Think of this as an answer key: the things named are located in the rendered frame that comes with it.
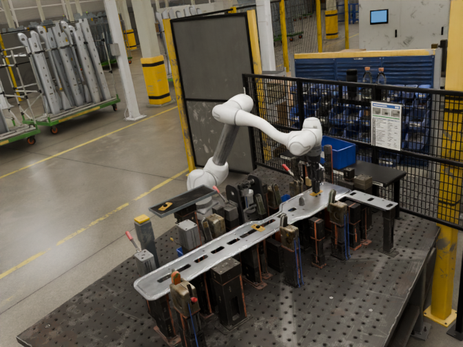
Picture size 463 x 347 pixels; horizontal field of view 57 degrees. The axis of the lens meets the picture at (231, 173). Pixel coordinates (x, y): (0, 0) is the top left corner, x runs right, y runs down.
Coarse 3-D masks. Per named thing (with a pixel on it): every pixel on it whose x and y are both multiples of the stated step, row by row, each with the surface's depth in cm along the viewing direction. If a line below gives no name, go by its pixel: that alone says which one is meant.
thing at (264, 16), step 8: (256, 0) 640; (264, 0) 633; (256, 8) 646; (264, 8) 638; (264, 16) 643; (264, 24) 648; (264, 32) 654; (272, 32) 662; (264, 40) 658; (272, 40) 665; (264, 48) 664; (272, 48) 668; (264, 56) 670; (272, 56) 671; (264, 64) 675; (272, 64) 674; (272, 112) 700
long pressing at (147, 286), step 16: (304, 192) 261; (336, 192) 256; (288, 208) 245; (304, 208) 243; (320, 208) 241; (272, 224) 230; (224, 240) 222; (240, 240) 220; (256, 240) 218; (192, 256) 212; (208, 256) 210; (224, 256) 208; (160, 272) 203; (192, 272) 199; (144, 288) 192; (160, 288) 191
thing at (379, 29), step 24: (360, 0) 824; (384, 0) 799; (408, 0) 776; (432, 0) 754; (360, 24) 841; (384, 24) 815; (408, 24) 792; (432, 24) 769; (360, 48) 858; (384, 48) 832; (408, 48) 807
